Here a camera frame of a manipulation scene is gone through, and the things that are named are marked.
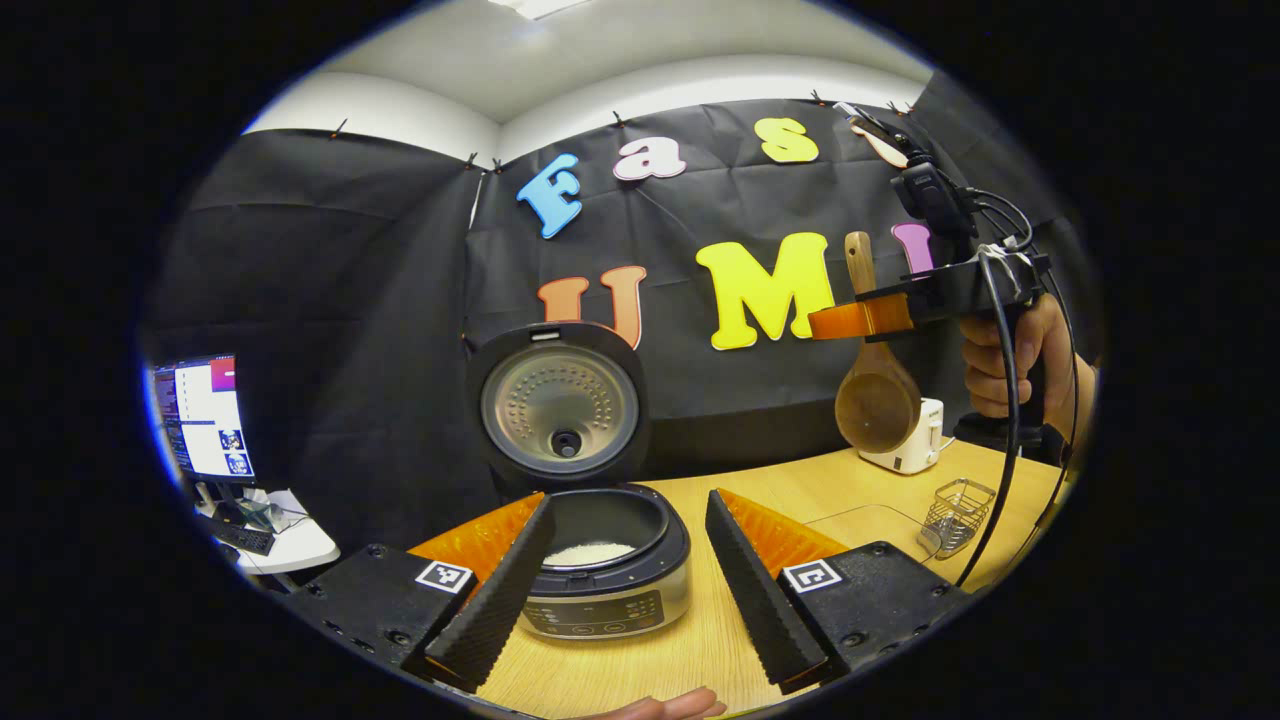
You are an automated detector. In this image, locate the ceiling light panel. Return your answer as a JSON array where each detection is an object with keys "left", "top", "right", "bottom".
[{"left": 488, "top": 0, "right": 593, "bottom": 21}]

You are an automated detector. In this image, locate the computer monitor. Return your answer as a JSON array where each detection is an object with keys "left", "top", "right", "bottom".
[{"left": 150, "top": 353, "right": 257, "bottom": 483}]

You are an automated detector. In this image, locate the wooden spoon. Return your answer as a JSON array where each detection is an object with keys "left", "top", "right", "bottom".
[{"left": 835, "top": 231, "right": 923, "bottom": 456}]

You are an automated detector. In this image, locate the black backdrop cloth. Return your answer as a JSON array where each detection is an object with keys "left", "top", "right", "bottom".
[{"left": 150, "top": 70, "right": 1101, "bottom": 551}]

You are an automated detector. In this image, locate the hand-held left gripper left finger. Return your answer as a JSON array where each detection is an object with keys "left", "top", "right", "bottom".
[{"left": 283, "top": 490, "right": 557, "bottom": 694}]

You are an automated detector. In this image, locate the white side table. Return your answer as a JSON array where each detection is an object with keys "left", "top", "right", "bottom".
[{"left": 195, "top": 487, "right": 341, "bottom": 591}]

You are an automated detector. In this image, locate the white toaster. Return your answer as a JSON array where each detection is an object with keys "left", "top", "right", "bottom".
[{"left": 858, "top": 397, "right": 949, "bottom": 476}]

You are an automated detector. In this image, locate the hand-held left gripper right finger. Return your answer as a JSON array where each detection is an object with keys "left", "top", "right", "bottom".
[{"left": 705, "top": 488, "right": 971, "bottom": 696}]

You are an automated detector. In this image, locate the clear plastic mat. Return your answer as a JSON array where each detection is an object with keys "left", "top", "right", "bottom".
[{"left": 803, "top": 503, "right": 946, "bottom": 566}]

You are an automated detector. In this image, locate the silver black rice cooker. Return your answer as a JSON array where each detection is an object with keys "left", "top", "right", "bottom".
[{"left": 465, "top": 322, "right": 693, "bottom": 642}]

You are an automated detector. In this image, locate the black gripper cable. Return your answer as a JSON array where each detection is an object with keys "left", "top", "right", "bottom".
[{"left": 955, "top": 185, "right": 1081, "bottom": 591}]

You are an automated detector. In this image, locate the black keyboard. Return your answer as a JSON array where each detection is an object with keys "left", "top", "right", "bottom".
[{"left": 205, "top": 518, "right": 276, "bottom": 557}]

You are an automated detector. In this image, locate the wire chopstick holder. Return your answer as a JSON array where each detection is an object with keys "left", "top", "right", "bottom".
[{"left": 918, "top": 478, "right": 998, "bottom": 559}]

